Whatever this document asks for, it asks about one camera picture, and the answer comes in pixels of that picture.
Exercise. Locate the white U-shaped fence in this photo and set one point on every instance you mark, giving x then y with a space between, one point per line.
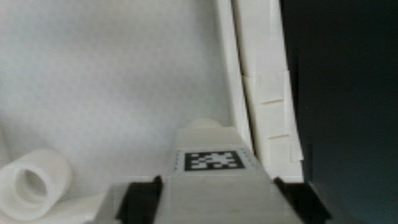
269 88

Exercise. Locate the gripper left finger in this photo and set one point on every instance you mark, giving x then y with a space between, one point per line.
142 200

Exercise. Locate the white desk top tray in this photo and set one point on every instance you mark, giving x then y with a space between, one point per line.
117 70

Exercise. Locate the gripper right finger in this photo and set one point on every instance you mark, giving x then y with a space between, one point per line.
305 202

